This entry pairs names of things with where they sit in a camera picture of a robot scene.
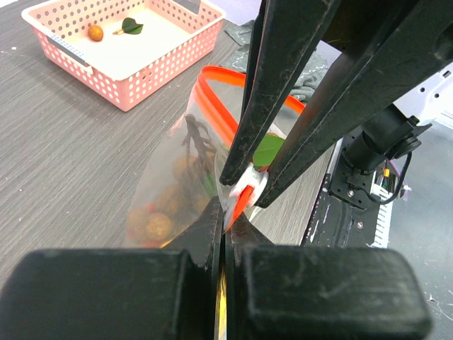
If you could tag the pink plastic basket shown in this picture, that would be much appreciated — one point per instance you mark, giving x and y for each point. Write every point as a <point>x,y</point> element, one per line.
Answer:
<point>125,69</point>

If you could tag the clear zip bag orange zipper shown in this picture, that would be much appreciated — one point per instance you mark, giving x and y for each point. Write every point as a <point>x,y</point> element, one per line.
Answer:
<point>216,98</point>

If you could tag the grey slotted cable duct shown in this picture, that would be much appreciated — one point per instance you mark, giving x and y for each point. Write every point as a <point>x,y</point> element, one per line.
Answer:
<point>381,235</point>

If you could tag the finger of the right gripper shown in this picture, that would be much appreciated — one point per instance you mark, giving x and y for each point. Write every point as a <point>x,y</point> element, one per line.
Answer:
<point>284,36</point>
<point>403,44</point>

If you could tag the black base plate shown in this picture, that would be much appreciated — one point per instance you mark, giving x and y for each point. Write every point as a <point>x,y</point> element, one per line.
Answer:
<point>343,215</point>

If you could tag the single loose longan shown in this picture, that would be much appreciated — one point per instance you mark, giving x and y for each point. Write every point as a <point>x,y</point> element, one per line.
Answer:
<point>95,33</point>

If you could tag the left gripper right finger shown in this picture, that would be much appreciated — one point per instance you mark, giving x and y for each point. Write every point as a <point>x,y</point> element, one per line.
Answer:
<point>294,292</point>

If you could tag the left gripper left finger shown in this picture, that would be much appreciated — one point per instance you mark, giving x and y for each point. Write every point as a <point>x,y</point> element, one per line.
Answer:
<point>167,293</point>

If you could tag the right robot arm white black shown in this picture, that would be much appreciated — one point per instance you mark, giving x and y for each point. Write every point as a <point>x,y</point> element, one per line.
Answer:
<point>388,134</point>

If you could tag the brown longan bunch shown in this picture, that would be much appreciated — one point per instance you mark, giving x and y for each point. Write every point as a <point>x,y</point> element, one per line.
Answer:
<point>176,186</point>

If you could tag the loose green leaf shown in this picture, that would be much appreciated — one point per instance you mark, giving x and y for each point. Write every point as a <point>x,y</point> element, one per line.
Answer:
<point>129,26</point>

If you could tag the grey cloth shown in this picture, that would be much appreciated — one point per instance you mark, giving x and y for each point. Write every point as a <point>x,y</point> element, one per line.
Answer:
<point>306,83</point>

